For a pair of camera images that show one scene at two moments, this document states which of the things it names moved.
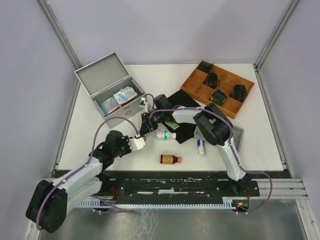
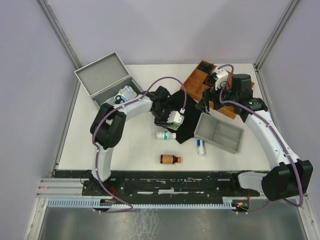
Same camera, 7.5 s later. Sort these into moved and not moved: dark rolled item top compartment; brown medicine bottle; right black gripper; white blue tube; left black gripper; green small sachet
Moved: right black gripper; left black gripper
Not moved: brown medicine bottle; dark rolled item top compartment; white blue tube; green small sachet
